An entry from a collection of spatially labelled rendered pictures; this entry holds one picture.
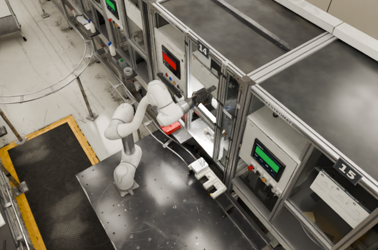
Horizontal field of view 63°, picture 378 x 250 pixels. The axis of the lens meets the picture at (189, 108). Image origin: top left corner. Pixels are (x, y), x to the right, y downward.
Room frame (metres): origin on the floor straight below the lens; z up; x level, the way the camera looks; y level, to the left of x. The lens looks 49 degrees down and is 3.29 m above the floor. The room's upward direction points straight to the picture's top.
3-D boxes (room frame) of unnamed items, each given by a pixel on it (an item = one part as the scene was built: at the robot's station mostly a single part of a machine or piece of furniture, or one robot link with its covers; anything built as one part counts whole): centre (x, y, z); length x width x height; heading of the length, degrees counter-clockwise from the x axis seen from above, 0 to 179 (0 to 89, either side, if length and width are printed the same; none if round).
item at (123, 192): (1.30, 0.57, 0.71); 0.22 x 0.18 x 0.06; 36
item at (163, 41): (2.01, 0.06, 1.60); 0.42 x 0.29 x 0.46; 36
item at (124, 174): (1.33, 0.58, 0.85); 0.18 x 0.16 x 0.22; 166
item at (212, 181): (1.29, -0.15, 0.84); 0.36 x 0.14 x 0.10; 36
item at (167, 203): (1.12, 0.20, 0.66); 1.50 x 1.06 x 0.04; 36
